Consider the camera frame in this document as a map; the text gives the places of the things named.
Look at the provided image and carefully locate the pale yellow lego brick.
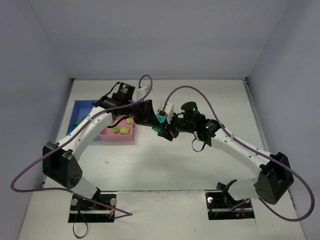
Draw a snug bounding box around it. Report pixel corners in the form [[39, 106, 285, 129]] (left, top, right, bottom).
[[125, 117, 134, 126]]

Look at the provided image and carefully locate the green yellow teal lego cluster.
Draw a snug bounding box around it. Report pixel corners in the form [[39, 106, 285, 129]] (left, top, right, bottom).
[[152, 113, 167, 133]]

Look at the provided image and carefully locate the yellow printed lego brick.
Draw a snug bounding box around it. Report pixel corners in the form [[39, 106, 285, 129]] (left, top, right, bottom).
[[120, 127, 131, 135]]

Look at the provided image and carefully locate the lime green lego brick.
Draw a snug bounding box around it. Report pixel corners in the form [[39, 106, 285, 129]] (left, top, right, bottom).
[[112, 126, 120, 134]]

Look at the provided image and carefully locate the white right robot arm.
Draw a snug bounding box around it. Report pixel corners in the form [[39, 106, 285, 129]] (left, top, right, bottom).
[[157, 101, 294, 205]]

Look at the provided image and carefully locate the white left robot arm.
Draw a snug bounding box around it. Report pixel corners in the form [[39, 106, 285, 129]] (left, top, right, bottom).
[[42, 82, 158, 200]]

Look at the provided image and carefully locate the pink plastic bin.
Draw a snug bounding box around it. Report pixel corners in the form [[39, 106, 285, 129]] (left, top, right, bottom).
[[99, 115, 136, 142]]

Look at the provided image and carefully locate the blue plastic bin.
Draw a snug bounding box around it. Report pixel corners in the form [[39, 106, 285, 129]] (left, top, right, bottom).
[[66, 100, 97, 135]]

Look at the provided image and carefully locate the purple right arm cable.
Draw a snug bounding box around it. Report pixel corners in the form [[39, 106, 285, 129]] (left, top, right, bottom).
[[159, 85, 315, 222]]

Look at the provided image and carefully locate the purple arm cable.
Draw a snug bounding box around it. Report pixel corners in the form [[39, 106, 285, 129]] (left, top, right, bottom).
[[10, 74, 154, 216], [159, 85, 315, 222]]

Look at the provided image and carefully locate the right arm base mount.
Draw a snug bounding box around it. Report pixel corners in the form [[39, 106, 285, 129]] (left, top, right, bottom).
[[205, 191, 255, 221]]

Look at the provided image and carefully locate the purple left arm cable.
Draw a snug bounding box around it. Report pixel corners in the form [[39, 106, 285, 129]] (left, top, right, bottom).
[[10, 74, 154, 216]]

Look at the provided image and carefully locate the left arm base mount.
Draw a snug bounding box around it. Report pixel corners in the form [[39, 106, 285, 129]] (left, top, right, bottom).
[[68, 194, 115, 223]]

